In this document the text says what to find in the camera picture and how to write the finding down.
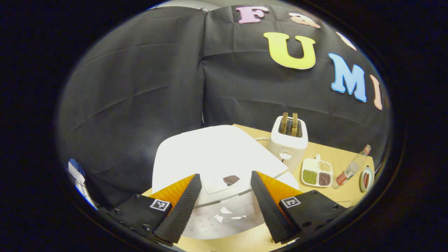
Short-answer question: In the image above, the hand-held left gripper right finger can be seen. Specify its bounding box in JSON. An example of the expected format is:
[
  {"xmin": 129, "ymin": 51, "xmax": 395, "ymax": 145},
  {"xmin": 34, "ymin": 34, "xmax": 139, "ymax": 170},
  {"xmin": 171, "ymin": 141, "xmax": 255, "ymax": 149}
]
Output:
[{"xmin": 251, "ymin": 171, "xmax": 347, "ymax": 244}]

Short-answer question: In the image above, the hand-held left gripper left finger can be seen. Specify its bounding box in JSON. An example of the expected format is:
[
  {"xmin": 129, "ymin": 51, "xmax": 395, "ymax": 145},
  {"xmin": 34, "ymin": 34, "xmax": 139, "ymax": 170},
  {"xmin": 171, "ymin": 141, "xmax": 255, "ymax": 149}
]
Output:
[{"xmin": 107, "ymin": 174, "xmax": 202, "ymax": 245}]

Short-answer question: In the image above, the white rice cooker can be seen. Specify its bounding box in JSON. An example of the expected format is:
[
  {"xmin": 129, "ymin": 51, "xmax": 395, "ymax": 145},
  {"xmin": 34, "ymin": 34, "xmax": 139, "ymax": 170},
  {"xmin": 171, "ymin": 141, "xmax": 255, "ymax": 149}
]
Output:
[{"xmin": 152, "ymin": 125, "xmax": 300, "ymax": 240}]

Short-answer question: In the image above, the white divided bean dish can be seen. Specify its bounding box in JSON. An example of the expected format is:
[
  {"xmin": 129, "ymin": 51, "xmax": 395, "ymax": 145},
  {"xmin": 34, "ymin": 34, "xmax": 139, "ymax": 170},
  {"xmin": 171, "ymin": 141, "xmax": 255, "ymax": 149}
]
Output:
[{"xmin": 301, "ymin": 154, "xmax": 333, "ymax": 188}]

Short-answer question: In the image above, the white toaster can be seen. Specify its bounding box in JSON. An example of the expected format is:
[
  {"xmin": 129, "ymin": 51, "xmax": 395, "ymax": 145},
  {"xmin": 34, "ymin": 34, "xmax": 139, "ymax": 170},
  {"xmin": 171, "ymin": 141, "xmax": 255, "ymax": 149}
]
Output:
[{"xmin": 269, "ymin": 115, "xmax": 309, "ymax": 172}]

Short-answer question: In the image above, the clear bottle red label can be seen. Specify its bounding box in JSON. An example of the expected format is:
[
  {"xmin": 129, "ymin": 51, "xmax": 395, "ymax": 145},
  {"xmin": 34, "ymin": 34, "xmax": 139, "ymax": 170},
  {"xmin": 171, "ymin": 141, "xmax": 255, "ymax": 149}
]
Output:
[{"xmin": 332, "ymin": 145, "xmax": 371, "ymax": 189}]

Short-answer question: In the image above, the white paper sheet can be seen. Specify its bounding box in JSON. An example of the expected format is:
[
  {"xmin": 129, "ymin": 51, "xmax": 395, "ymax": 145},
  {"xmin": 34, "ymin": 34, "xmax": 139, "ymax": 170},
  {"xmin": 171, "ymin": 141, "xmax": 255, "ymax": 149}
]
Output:
[{"xmin": 68, "ymin": 164, "xmax": 98, "ymax": 210}]

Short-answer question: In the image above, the pale green plate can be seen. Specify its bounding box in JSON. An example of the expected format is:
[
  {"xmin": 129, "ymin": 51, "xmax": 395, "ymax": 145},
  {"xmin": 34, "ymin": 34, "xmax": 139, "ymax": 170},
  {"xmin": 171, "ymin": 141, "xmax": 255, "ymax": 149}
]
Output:
[{"xmin": 360, "ymin": 167, "xmax": 374, "ymax": 192}]

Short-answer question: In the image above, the blue cloth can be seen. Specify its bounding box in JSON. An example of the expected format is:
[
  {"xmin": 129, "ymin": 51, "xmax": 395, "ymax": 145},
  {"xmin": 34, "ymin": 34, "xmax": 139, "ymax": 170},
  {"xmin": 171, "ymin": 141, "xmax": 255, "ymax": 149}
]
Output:
[{"xmin": 68, "ymin": 158, "xmax": 86, "ymax": 177}]

